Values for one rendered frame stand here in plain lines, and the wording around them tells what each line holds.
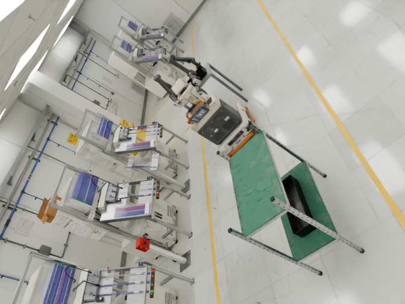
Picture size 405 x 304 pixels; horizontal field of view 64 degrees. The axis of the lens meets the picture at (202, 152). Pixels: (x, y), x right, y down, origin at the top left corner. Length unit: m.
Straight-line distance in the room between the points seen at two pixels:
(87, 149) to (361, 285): 4.46
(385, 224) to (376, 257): 0.27
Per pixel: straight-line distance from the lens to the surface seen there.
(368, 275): 3.00
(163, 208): 5.29
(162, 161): 6.00
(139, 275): 4.11
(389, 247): 2.98
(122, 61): 8.77
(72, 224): 4.90
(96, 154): 5.85
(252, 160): 2.82
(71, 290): 4.16
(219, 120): 4.52
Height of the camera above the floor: 2.57
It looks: 27 degrees down
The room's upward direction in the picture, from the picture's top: 59 degrees counter-clockwise
